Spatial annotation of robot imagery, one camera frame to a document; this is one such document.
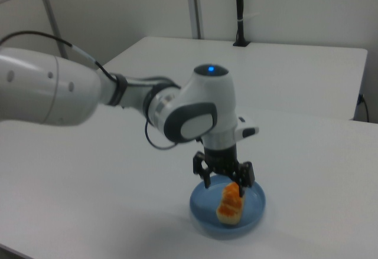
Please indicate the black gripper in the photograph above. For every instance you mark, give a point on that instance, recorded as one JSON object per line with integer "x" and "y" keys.
{"x": 221, "y": 160}

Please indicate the orange glazed bread loaf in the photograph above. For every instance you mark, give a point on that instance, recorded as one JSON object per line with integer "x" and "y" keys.
{"x": 231, "y": 206}

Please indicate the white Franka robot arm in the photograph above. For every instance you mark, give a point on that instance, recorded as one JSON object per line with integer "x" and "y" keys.
{"x": 206, "y": 93}

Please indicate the blue round plastic plate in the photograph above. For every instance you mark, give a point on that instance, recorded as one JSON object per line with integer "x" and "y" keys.
{"x": 203, "y": 211}

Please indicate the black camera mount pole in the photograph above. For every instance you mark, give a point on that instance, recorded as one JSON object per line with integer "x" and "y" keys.
{"x": 240, "y": 11}

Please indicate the grey metal partition post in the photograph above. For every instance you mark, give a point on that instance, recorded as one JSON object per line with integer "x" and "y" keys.
{"x": 51, "y": 17}
{"x": 195, "y": 5}

